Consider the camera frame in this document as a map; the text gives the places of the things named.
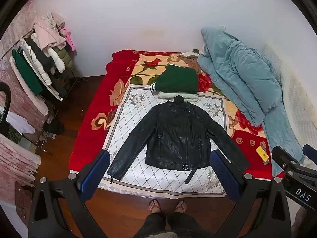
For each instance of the white puffer jacket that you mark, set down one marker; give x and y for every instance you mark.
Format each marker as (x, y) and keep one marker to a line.
(57, 59)

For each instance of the pale folded fleece garment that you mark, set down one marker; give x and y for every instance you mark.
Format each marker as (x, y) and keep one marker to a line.
(166, 95)

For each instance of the white bed cover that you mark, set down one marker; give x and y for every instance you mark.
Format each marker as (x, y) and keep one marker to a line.
(297, 99)

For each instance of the white cloth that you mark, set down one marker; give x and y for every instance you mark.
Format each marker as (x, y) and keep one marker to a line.
(18, 124)

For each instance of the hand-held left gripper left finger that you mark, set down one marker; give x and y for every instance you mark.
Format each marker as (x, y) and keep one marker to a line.
(96, 173)

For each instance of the folded green sweater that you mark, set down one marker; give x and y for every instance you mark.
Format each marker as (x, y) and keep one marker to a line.
(178, 79)

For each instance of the brown wooden furniture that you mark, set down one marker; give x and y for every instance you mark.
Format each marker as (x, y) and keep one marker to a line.
(23, 200)

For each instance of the blue quilt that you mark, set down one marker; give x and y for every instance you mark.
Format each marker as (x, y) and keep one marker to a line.
(237, 67)

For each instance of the olive puffer jacket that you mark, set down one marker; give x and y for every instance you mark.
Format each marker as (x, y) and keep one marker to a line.
(65, 57)

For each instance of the hot pink garment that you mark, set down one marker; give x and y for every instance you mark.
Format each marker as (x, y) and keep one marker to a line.
(69, 38)

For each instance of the pale pink garment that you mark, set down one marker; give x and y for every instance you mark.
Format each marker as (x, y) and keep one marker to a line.
(48, 33)

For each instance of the black shoes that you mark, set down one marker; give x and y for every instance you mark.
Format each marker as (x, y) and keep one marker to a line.
(53, 127)

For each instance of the person's right foot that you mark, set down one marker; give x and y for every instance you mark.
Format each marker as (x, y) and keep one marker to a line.
(180, 206)

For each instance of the pink floral curtain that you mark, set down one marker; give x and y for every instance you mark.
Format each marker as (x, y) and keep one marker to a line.
(14, 158)
(19, 29)

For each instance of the red floral blanket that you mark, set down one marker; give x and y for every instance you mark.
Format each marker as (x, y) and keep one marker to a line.
(99, 99)

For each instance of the person's right leg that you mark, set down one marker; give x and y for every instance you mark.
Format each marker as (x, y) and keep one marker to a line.
(188, 225)

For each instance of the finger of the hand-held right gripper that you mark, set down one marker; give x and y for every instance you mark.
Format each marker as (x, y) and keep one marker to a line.
(309, 151)
(282, 155)

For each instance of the person's leg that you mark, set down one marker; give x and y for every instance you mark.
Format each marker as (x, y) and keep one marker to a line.
(151, 225)
(188, 225)

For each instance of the person's right forearm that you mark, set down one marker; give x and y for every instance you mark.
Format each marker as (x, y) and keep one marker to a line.
(304, 222)

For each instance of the person's left foot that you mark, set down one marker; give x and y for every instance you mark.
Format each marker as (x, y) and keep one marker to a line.
(154, 206)

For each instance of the person's foot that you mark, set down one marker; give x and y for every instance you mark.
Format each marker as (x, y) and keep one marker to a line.
(180, 206)
(154, 206)

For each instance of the black leather jacket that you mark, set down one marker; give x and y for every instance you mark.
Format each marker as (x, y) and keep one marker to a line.
(178, 138)

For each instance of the person's left leg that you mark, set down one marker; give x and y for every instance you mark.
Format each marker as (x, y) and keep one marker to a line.
(151, 225)

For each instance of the hanging green garment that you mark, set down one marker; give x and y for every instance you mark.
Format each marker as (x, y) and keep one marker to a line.
(26, 72)

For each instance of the hanging white jacket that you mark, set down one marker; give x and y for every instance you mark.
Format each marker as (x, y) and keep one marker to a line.
(37, 69)

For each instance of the black curved object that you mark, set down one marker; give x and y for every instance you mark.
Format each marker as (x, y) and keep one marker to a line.
(5, 104)

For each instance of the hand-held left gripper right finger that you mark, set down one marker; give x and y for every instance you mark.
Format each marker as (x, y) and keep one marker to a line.
(224, 176)

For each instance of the small yellow box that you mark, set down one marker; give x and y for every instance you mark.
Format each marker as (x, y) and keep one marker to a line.
(261, 152)

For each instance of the metal clothes rack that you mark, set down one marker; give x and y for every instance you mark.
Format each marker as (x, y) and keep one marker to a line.
(74, 75)

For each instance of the white diamond pattern blanket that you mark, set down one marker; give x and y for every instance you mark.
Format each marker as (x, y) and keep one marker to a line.
(133, 119)

